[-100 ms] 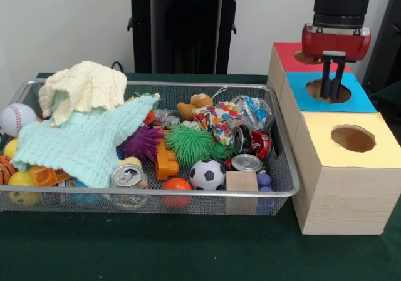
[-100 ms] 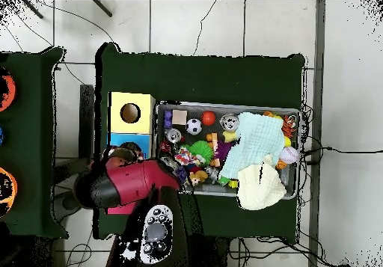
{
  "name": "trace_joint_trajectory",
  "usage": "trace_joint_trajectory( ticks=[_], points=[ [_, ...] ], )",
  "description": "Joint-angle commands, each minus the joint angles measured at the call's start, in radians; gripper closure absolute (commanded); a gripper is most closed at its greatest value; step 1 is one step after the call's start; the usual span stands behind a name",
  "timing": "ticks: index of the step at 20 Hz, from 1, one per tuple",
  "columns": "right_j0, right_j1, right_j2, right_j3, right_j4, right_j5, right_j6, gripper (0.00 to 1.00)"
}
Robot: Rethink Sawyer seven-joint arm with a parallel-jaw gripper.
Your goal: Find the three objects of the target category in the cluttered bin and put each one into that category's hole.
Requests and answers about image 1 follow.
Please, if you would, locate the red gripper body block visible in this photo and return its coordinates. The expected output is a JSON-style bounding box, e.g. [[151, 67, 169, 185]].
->
[[301, 23, 372, 64]]

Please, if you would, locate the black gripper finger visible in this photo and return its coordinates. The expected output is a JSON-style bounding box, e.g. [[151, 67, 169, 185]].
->
[[331, 61, 346, 100], [320, 57, 332, 99]]

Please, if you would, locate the cream yellow cloth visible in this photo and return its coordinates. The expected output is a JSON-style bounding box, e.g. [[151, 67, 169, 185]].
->
[[38, 60, 128, 128]]

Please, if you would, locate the wooden box with three holes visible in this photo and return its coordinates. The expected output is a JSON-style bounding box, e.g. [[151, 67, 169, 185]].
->
[[266, 41, 401, 235]]

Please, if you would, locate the clear mesh bin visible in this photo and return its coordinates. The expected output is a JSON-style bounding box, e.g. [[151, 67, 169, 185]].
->
[[0, 78, 301, 216]]

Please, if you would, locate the black chair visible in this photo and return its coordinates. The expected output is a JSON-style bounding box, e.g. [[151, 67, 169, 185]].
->
[[362, 0, 401, 91]]

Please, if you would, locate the side table with green cloth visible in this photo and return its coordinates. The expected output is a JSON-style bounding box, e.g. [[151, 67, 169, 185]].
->
[[369, 82, 401, 131]]

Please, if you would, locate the wooden cube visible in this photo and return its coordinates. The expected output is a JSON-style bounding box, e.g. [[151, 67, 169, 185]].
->
[[225, 170, 260, 215]]

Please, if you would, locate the green spiky ball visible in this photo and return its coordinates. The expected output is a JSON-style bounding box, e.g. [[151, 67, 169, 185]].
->
[[165, 124, 234, 168]]

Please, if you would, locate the black and white soccer ball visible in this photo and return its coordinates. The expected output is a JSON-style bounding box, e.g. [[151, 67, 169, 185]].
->
[[189, 158, 227, 191]]

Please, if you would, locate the orange plastic brick toy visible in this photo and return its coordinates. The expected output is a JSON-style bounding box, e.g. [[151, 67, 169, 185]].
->
[[155, 136, 180, 181]]

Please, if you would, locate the orange red ball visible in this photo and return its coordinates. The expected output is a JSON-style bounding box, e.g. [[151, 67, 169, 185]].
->
[[162, 177, 192, 210]]

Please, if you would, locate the purple spiky ball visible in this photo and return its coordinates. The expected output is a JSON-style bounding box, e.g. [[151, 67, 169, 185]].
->
[[118, 126, 165, 163]]

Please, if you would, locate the silver can with pull tab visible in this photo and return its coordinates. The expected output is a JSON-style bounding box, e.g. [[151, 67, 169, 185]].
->
[[109, 163, 148, 190]]

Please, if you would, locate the mint green cloth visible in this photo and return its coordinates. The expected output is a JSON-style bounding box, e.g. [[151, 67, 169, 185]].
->
[[11, 92, 162, 188]]

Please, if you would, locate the white baseball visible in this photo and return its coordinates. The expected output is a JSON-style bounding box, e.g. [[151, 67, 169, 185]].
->
[[0, 103, 38, 137]]

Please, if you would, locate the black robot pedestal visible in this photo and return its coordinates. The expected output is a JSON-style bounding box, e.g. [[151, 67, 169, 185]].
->
[[120, 0, 253, 75]]

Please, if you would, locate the black cable loop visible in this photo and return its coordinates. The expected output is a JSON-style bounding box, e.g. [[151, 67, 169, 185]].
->
[[108, 60, 127, 74]]

